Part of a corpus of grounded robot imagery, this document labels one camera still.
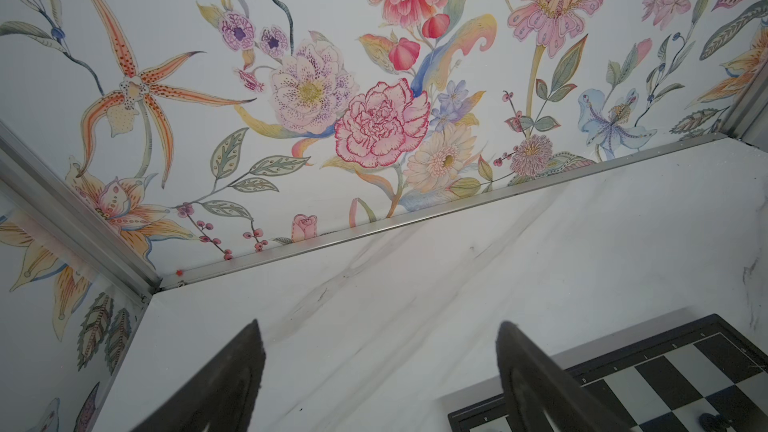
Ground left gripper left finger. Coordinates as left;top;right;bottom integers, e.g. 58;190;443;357
135;320;266;432

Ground black chess pieces on board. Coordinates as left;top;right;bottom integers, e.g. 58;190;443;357
698;413;733;432

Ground black white chess board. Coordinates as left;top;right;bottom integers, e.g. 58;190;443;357
446;313;768;432

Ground aluminium corner post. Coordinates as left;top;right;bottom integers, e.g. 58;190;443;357
1;125;159;304
720;64;768;152

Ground right aluminium corner post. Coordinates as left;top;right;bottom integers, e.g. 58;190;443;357
720;64;768;152

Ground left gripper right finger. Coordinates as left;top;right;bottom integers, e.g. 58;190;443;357
496;321;630;432

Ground left aluminium corner post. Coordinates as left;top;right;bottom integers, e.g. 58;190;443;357
1;125;159;304

